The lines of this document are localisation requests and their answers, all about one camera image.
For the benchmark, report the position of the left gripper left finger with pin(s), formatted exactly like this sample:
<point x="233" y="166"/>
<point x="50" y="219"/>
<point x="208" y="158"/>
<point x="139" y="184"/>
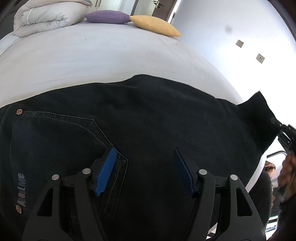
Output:
<point x="66" y="208"/>

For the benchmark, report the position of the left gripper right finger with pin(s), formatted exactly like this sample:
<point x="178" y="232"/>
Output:
<point x="238" y="218"/>

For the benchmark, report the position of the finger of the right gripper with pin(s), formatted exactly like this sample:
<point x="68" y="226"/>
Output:
<point x="276" y="123"/>

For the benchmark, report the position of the black denim pants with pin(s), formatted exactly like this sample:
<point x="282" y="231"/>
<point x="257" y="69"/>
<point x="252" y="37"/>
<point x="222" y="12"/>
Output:
<point x="145" y="118"/>

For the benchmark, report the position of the right hand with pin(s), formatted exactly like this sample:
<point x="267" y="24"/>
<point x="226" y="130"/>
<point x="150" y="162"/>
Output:
<point x="286" y="179"/>

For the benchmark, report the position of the yellow cushion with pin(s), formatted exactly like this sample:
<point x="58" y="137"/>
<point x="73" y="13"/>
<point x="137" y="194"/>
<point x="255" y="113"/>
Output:
<point x="155" y="25"/>

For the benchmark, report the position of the brown door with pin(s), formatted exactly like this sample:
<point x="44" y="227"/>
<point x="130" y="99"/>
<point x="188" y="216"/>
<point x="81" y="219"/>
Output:
<point x="164" y="8"/>

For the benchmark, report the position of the cream wardrobe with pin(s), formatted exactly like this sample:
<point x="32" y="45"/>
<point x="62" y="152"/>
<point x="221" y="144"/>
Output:
<point x="125" y="6"/>

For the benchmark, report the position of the purple cushion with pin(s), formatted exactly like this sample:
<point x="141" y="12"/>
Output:
<point x="108" y="17"/>

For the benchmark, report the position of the folded beige white duvet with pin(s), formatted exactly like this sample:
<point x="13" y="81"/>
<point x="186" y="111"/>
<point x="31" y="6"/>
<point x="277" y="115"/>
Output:
<point x="39" y="16"/>

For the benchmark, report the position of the wall socket plate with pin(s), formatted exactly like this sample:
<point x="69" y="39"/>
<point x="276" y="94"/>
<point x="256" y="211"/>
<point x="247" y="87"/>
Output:
<point x="260" y="58"/>

